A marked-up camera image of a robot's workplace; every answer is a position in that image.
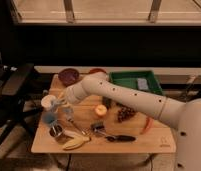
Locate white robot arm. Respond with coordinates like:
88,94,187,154
64,72,201,171

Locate white paper cup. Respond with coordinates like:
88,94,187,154
41,95,56,110

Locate metal measuring cup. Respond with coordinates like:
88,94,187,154
49,124,80,143

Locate purple bowl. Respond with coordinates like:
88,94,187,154
58,68,79,86

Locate yellow apple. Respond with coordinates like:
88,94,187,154
95,105,107,117

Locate yellow banana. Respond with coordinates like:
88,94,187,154
62,137,91,150

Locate black office chair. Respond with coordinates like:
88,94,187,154
0,63,42,161

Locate dark purple grapes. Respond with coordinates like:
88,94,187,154
117,107,136,122

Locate green plastic tray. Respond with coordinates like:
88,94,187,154
109,70,163,95

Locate grey sponge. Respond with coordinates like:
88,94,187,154
137,78,149,91

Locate orange carrot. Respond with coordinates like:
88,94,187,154
140,117,153,135

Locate black handled scoop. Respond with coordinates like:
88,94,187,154
90,122,136,142

